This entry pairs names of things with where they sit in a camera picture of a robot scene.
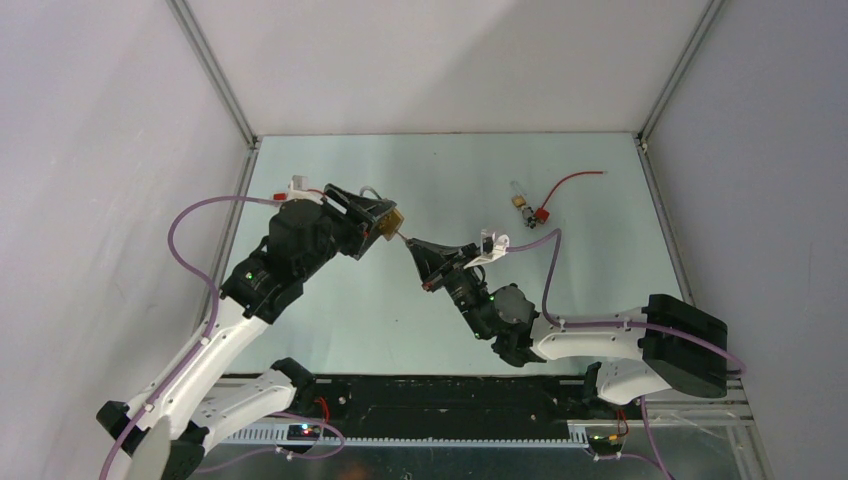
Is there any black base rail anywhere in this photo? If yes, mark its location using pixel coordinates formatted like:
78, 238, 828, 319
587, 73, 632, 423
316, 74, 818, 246
289, 375, 616, 440

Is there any right controller board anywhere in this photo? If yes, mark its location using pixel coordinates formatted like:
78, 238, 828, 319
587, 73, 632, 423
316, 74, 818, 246
587, 434, 624, 459

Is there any aluminium frame post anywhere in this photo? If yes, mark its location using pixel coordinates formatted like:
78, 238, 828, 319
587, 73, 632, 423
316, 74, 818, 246
166, 0, 257, 148
637, 0, 727, 144

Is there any controller board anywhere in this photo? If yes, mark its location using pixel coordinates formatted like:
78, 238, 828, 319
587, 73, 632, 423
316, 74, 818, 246
286, 424, 322, 441
587, 434, 624, 459

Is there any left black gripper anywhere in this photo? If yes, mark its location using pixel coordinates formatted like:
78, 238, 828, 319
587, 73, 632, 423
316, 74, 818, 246
296, 184, 396, 281

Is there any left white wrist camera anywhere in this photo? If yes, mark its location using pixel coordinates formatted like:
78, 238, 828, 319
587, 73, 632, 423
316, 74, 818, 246
285, 175, 325, 203

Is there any left controller board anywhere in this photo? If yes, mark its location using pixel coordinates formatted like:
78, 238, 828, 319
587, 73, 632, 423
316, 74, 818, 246
286, 424, 322, 441

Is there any right aluminium frame post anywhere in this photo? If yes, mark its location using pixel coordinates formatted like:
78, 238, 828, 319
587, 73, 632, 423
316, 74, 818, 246
637, 0, 727, 144

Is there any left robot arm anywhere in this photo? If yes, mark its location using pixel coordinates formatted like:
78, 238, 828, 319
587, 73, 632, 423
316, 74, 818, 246
97, 184, 403, 479

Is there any grey slotted cable duct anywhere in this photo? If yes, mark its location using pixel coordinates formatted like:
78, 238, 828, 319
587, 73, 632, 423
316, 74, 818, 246
221, 422, 588, 448

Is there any small brass padlock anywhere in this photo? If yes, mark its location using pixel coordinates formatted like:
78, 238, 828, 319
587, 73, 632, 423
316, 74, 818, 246
510, 181, 527, 209

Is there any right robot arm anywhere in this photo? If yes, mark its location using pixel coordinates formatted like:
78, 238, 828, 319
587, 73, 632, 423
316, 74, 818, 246
405, 234, 732, 418

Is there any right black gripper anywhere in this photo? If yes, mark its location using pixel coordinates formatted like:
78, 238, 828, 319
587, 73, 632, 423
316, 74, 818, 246
408, 239, 492, 341

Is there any red cable seal open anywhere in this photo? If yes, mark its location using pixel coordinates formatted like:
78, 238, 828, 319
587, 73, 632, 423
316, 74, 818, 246
533, 170, 606, 224

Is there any small key bunch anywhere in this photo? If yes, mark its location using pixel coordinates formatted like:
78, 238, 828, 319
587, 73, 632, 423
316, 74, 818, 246
521, 207, 537, 229

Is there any left aluminium frame post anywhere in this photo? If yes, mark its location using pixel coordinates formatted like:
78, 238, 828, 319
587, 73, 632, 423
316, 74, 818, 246
166, 0, 257, 148

